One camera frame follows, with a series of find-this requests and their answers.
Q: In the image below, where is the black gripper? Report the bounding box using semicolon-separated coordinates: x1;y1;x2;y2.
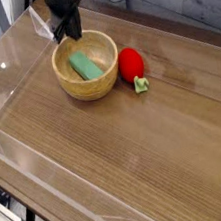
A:
44;0;82;44

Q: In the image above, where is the black table leg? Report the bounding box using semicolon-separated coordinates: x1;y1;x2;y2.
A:
25;209;36;221

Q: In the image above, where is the green rectangular stick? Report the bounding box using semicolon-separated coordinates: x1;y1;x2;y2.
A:
69;52;104;81

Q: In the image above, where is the clear acrylic tray wall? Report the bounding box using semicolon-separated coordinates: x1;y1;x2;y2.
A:
0;10;221;221

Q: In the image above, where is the brown wooden bowl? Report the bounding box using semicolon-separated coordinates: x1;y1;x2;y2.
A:
51;30;118;101

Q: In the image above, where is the clear acrylic corner bracket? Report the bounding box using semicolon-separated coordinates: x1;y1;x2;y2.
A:
28;7;54;41

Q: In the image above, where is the red plush strawberry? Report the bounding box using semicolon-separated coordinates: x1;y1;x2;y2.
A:
118;48;149;94

